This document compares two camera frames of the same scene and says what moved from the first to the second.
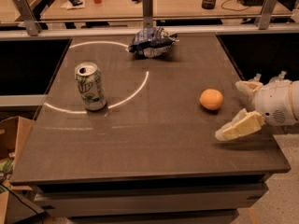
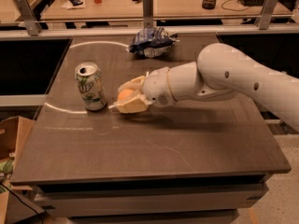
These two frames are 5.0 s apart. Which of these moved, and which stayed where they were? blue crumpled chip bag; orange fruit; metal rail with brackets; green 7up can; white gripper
Moved: white gripper; orange fruit
Stayed: blue crumpled chip bag; metal rail with brackets; green 7up can
